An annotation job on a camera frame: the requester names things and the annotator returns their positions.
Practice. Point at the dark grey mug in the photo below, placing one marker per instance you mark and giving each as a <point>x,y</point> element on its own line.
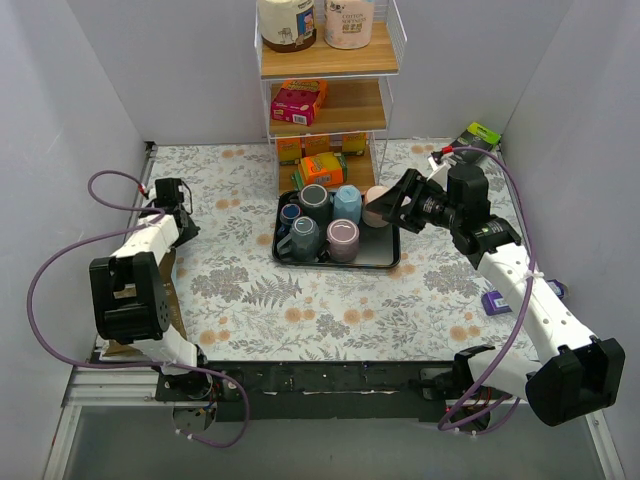
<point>315,202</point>

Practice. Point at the lavender purple mug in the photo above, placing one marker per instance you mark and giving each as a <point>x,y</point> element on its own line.
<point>343,240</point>

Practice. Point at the light blue faceted mug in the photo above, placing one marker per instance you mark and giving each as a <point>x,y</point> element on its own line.
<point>347,204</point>

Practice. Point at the white wire wooden shelf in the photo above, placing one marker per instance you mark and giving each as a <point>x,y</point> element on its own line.
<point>360,99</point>

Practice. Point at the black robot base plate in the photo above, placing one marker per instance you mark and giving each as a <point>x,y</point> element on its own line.
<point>347,389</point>

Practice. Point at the brown paper bag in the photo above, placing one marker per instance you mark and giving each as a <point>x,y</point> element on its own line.
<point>167,273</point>

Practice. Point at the yellow sponge box right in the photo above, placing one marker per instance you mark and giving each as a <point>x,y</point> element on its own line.
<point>354,143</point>

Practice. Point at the black green razor box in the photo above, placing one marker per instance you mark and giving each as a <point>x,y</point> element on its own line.
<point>478,136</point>

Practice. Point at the purple white box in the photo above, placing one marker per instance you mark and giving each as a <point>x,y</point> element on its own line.
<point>494,304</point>

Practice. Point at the yellow sponge box left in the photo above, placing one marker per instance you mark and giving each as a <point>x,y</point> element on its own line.
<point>289,150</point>

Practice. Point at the pink orange sponge box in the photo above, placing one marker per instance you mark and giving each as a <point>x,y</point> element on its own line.
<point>298,101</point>

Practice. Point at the pink cotton tissue roll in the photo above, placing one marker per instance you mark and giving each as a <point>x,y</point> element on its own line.
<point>348,24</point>

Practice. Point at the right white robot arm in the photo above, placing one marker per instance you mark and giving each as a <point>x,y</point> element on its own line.
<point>575,372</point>

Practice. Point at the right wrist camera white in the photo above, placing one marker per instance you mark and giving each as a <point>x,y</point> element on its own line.
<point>441,162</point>

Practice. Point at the yellow sponge box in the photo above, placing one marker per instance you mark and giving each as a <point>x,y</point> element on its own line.
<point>314,145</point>
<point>289,150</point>
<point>354,143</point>

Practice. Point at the navy blue mug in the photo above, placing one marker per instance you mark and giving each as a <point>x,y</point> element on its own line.
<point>287,216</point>

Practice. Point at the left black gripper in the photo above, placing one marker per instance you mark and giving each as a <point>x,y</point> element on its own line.
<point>186,230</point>

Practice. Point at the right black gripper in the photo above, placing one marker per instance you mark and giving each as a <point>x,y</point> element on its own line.
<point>413,201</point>

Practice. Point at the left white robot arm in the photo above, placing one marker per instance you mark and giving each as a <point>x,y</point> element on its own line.
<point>131,305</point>

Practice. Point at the slate blue mug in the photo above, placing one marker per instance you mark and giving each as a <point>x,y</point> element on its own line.
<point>302,242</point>

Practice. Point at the floral table mat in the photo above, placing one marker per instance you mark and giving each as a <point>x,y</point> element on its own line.
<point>237,303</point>

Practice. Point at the yellow sponge box middle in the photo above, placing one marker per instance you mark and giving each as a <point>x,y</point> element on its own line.
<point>314,145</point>

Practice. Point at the black serving tray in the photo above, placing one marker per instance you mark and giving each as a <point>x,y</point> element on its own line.
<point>379,243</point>

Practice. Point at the brown cartoon paper roll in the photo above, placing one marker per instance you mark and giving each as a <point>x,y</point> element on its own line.
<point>287,26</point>

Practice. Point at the orange green sponge pack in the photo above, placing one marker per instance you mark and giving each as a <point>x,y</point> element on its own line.
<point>328,169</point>

